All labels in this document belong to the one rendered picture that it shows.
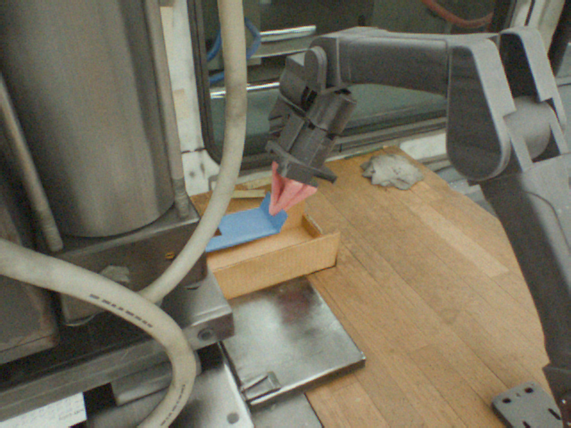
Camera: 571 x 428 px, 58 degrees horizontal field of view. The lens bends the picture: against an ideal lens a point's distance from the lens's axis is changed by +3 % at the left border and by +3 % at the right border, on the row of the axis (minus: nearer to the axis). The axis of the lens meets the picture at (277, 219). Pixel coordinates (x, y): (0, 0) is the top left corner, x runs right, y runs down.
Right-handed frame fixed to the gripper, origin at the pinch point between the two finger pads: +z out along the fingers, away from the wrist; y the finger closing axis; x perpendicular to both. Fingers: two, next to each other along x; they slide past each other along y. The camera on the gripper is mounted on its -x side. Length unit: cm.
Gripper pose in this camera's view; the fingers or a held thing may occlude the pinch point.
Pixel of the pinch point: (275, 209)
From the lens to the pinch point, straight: 76.1
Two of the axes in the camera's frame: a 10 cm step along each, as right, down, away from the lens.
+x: 4.2, 5.3, -7.3
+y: -7.8, -2.0, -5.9
